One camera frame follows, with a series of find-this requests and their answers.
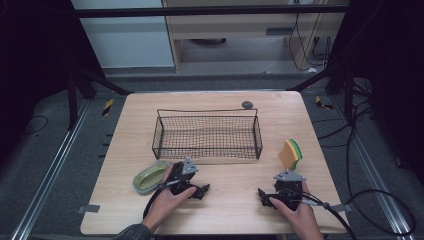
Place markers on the white plug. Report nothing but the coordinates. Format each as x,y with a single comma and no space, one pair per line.
312,70

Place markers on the white cabinet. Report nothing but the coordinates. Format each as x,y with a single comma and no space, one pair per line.
126,40

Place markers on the aluminium floor rail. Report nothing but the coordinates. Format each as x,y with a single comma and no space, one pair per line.
50,176
373,176

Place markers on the light wooden desk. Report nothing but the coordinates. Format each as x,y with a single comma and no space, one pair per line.
233,28

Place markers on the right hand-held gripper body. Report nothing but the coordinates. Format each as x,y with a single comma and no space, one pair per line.
288,188

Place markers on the grey tape piece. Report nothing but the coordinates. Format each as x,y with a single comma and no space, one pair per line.
343,208
88,209

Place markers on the person's right hand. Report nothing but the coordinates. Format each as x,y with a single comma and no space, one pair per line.
301,221

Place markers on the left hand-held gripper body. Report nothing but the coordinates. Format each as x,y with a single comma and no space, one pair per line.
183,176

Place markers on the black metal stand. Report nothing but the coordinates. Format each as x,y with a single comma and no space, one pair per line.
71,100
349,93

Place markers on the green and yellow sponge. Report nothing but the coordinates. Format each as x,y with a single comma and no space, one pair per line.
289,156

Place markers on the yellow and black striped tape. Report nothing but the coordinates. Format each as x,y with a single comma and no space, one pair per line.
107,107
322,104

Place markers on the green soap dish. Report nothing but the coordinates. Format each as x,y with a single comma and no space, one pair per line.
150,178

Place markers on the person's left hand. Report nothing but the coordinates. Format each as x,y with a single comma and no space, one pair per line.
165,203

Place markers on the grey round disc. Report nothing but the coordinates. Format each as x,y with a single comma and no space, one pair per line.
247,104

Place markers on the black horizontal frame bar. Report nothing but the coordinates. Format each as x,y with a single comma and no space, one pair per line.
206,11

